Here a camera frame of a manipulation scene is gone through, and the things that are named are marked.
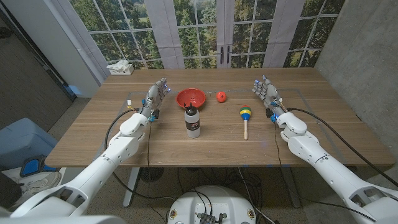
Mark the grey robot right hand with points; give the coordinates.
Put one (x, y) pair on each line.
(270, 93)

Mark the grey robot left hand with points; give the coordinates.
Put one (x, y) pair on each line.
(154, 98)

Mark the oil cruet with black nozzle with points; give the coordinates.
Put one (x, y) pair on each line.
(192, 124)

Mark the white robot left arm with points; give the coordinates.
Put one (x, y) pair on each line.
(102, 161)

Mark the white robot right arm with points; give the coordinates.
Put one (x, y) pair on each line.
(326, 168)

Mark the colourful wooden maraca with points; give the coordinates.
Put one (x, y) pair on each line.
(245, 113)

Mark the red bowl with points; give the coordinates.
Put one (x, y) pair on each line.
(190, 96)

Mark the white tissue box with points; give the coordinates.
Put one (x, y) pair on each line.
(122, 70)

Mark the red toy tomato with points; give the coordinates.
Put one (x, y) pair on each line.
(221, 97)

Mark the black round floor fan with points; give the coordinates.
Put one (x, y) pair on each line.
(151, 174)

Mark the printed window backdrop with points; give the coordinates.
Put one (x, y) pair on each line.
(199, 31)

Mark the white table leg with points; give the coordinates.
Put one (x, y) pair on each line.
(130, 189)

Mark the grey table leg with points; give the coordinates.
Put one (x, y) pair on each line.
(292, 193)

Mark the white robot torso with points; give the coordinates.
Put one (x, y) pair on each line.
(211, 202)

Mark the blue plastic bin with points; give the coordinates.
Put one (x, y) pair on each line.
(21, 140)

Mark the blue and black pad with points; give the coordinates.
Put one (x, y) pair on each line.
(31, 166)

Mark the white sneaker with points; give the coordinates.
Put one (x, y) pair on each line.
(40, 183)

